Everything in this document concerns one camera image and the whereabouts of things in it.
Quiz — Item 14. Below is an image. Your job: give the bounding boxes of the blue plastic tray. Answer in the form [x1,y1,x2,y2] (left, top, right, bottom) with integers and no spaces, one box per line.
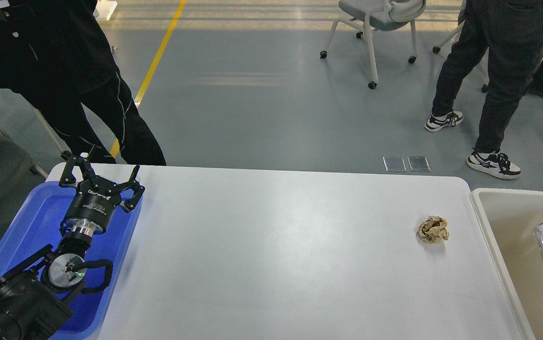
[0,181,143,340]

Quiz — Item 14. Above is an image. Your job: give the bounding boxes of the metal floor plate right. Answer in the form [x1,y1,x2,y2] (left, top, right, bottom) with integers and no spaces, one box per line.
[407,156,432,172]

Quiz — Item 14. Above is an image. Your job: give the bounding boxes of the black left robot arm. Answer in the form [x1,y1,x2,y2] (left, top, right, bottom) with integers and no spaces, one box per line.
[0,151,145,340]

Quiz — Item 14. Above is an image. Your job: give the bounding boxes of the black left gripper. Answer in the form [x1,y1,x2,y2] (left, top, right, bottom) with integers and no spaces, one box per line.
[58,151,145,235]

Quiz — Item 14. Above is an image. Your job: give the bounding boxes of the crumpled brown paper ball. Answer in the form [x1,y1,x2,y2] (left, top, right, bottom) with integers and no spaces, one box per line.
[417,215,450,244]

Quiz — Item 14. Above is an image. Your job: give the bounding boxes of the beige plastic bin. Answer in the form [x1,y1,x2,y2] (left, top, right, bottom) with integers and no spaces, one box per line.
[471,188,543,340]

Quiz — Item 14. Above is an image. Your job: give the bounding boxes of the person in black left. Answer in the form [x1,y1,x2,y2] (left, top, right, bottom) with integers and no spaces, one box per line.
[0,0,166,166]

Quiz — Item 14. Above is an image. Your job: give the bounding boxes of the metal floor plate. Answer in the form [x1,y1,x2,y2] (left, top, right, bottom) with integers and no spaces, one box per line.
[383,156,407,173]
[407,156,432,172]

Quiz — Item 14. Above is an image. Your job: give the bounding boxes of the metal floor plate left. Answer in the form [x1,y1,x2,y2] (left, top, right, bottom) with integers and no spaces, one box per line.
[383,156,407,173]

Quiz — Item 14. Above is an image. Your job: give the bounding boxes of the grey white office chair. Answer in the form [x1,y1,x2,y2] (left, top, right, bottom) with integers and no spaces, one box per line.
[320,0,426,90]

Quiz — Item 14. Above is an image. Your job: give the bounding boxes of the person in dark trousers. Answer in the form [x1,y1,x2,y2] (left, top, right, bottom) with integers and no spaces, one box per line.
[424,0,543,180]

